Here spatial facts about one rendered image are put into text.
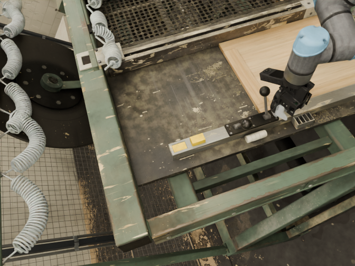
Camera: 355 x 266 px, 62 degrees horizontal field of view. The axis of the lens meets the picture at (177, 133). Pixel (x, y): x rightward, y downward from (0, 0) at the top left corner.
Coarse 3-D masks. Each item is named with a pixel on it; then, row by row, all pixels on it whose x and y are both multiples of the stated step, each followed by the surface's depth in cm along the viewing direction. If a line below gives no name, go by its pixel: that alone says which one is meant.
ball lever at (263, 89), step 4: (260, 88) 105; (264, 88) 104; (268, 88) 104; (260, 92) 105; (264, 92) 104; (268, 92) 104; (264, 96) 105; (264, 100) 107; (264, 104) 108; (264, 116) 110; (268, 116) 110
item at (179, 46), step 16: (304, 0) 141; (256, 16) 137; (272, 16) 136; (288, 16) 138; (304, 16) 142; (96, 32) 115; (192, 32) 134; (208, 32) 134; (224, 32) 133; (240, 32) 136; (256, 32) 140; (96, 48) 126; (144, 48) 131; (160, 48) 130; (176, 48) 131; (192, 48) 135; (208, 48) 138; (80, 64) 123; (128, 64) 130; (144, 64) 133
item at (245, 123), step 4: (244, 120) 98; (248, 120) 98; (236, 124) 109; (240, 124) 105; (244, 124) 98; (248, 124) 97; (252, 124) 98; (236, 128) 108; (244, 128) 98; (248, 128) 98
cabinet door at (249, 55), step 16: (272, 32) 139; (288, 32) 138; (224, 48) 135; (240, 48) 135; (256, 48) 134; (272, 48) 134; (288, 48) 133; (240, 64) 129; (256, 64) 129; (272, 64) 129; (320, 64) 127; (336, 64) 126; (352, 64) 126; (240, 80) 125; (256, 80) 124; (320, 80) 122; (336, 80) 122; (352, 80) 121; (256, 96) 120; (272, 96) 120
